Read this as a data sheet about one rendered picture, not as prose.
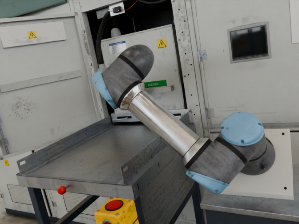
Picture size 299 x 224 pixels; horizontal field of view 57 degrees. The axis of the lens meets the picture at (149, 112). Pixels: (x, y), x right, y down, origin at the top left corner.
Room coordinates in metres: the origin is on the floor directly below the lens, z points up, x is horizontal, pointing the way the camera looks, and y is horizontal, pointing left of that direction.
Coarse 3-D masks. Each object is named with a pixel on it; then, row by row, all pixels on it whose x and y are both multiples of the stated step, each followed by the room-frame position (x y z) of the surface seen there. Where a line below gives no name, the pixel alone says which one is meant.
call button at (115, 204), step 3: (111, 201) 0.67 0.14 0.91; (114, 201) 0.67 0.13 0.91; (117, 201) 0.66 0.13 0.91; (120, 201) 0.67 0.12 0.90; (108, 204) 0.66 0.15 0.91; (111, 204) 0.65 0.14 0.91; (114, 204) 0.65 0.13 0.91; (117, 204) 0.65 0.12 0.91; (120, 204) 0.65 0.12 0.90; (108, 207) 0.65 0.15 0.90; (111, 207) 0.64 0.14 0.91; (114, 207) 0.64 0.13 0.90; (117, 207) 0.64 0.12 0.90
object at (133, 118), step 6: (186, 108) 1.51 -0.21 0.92; (120, 114) 1.72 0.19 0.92; (126, 114) 1.70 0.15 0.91; (132, 114) 1.68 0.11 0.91; (174, 114) 1.54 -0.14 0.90; (180, 114) 1.52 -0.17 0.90; (114, 120) 1.75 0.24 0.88; (120, 120) 1.73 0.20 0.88; (126, 120) 1.71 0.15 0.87; (132, 120) 1.68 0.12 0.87; (138, 120) 1.66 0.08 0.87
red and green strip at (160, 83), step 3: (153, 81) 1.60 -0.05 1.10; (156, 81) 1.59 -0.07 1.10; (159, 81) 1.58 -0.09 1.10; (162, 81) 1.57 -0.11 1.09; (165, 81) 1.56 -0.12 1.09; (147, 84) 1.62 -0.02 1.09; (150, 84) 1.61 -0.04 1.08; (153, 84) 1.60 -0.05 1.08; (156, 84) 1.59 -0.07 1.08; (159, 84) 1.58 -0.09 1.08; (162, 84) 1.57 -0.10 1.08; (165, 84) 1.56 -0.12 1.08; (147, 87) 1.62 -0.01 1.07; (150, 87) 1.61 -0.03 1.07
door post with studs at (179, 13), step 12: (180, 0) 1.44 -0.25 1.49; (180, 12) 1.44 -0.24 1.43; (180, 24) 1.45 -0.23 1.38; (180, 36) 1.46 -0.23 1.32; (180, 48) 1.46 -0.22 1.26; (180, 60) 1.47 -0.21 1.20; (192, 60) 1.43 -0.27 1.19; (192, 72) 1.43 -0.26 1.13; (192, 84) 1.44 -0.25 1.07; (192, 96) 1.44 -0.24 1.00; (192, 108) 1.45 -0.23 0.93; (192, 120) 1.46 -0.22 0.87
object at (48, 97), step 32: (0, 32) 1.54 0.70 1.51; (32, 32) 1.62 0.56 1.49; (64, 32) 1.71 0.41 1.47; (0, 64) 1.54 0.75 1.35; (32, 64) 1.62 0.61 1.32; (64, 64) 1.71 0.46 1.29; (0, 96) 1.52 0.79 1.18; (32, 96) 1.60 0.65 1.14; (64, 96) 1.69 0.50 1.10; (0, 128) 1.48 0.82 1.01; (32, 128) 1.58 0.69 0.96; (64, 128) 1.67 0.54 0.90
